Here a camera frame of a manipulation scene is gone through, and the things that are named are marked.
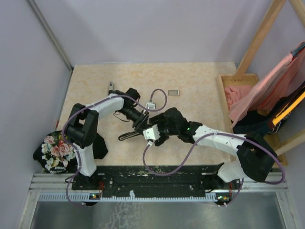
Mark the black silver stapler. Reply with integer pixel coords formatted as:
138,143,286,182
118,131,143,141

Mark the dark navy garment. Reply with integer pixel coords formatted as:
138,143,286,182
233,88,305,136

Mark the black floral t-shirt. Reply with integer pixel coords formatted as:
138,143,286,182
33,131,108,177

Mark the wooden tray box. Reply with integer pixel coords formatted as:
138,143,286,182
216,73,288,166

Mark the wooden rack frame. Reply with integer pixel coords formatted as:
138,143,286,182
234,0,305,163

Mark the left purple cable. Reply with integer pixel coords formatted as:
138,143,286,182
61,88,167,207

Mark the grey staple box tray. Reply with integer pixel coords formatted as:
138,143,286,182
168,90,180,96

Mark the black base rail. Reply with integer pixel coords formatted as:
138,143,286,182
72,165,240,198

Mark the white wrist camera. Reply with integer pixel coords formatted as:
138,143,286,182
145,102,156,110
142,125,160,141

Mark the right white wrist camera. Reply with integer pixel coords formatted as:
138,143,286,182
142,125,160,141

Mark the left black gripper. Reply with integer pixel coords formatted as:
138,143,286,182
120,107,150,135

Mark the pink cloth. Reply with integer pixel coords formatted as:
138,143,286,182
224,42,305,127

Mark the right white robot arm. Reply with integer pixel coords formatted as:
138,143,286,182
143,108,278,189

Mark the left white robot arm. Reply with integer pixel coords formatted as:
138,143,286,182
62,88,149,189

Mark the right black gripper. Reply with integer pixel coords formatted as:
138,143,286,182
149,114,180,146

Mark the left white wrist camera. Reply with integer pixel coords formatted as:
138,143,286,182
145,102,156,110

